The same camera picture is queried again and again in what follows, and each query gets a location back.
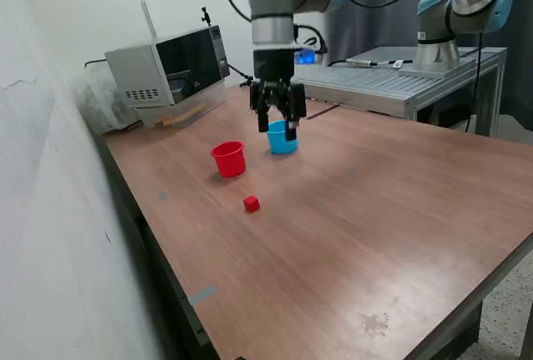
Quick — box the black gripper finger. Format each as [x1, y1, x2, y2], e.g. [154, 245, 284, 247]
[248, 78, 276, 133]
[277, 82, 308, 143]

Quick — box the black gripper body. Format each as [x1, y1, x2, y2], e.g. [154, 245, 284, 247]
[252, 47, 296, 86]

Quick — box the aluminium robot base table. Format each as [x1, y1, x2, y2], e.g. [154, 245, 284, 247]
[290, 46, 508, 138]

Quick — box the blue plastic cup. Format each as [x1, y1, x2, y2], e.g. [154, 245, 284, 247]
[266, 119, 300, 156]

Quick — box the red plastic cup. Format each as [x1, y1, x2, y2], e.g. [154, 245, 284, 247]
[210, 140, 247, 179]

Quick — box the dark grey curtain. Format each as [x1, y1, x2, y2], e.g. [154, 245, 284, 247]
[324, 0, 533, 132]

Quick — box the thin metal rod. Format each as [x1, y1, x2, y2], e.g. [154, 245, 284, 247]
[140, 0, 158, 40]

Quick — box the silver microwave oven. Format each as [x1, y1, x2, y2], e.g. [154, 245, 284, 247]
[103, 24, 232, 110]

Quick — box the clear plastic bag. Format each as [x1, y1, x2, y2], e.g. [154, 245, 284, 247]
[70, 70, 142, 136]

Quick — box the grey tape strip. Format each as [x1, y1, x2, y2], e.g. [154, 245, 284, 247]
[187, 285, 217, 307]

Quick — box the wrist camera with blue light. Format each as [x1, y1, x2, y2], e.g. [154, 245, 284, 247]
[293, 45, 328, 65]

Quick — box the black hanging base cable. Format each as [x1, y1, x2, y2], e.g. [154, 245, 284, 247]
[464, 32, 485, 133]

